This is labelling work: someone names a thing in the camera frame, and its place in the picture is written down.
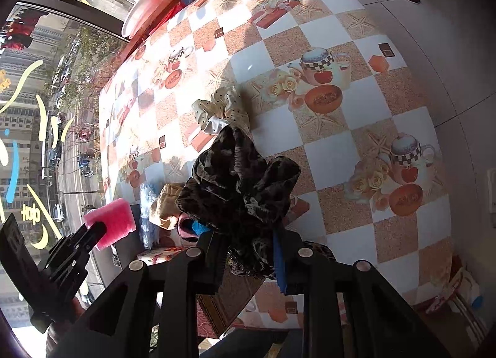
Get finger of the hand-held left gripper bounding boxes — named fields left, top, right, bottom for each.
left=73, top=221, right=108, bottom=253

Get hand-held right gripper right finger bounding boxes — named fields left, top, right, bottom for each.
left=272, top=225, right=451, bottom=358

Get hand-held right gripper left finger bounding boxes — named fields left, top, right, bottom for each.
left=50, top=232, right=226, bottom=358

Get teal velvet scrunchie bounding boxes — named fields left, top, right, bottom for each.
left=191, top=220, right=213, bottom=238

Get grey box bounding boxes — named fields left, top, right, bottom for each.
left=110, top=203, right=183, bottom=270

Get pink scrunchie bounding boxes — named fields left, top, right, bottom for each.
left=176, top=214, right=198, bottom=244

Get light blue scrunchie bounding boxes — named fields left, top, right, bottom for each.
left=139, top=183, right=160, bottom=249

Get beige scrunchie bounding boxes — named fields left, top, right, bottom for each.
left=149, top=183, right=184, bottom=230

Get dark leopard velvet scrunchie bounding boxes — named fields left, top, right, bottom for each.
left=175, top=125, right=338, bottom=279

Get cream polka dot scrunchie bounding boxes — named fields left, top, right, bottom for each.
left=192, top=87, right=250, bottom=136

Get person's left hand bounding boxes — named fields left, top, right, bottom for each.
left=45, top=298, right=84, bottom=358

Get pink foam sponge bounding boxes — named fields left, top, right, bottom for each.
left=81, top=198, right=136, bottom=251

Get floral tissue pack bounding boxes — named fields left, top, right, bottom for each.
left=135, top=245, right=194, bottom=266

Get person's blue jeans legs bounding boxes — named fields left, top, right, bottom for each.
left=199, top=325, right=303, bottom=358

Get glass window with decals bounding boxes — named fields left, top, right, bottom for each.
left=0, top=0, right=134, bottom=329

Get checkered printed tablecloth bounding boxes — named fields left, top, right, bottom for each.
left=99, top=0, right=455, bottom=328

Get white plastic bag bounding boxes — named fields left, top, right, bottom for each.
left=426, top=261, right=485, bottom=314

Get red hanging ornament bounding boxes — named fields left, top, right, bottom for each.
left=2, top=13, right=39, bottom=52

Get pink plastic plate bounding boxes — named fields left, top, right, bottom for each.
left=121, top=0, right=171, bottom=38

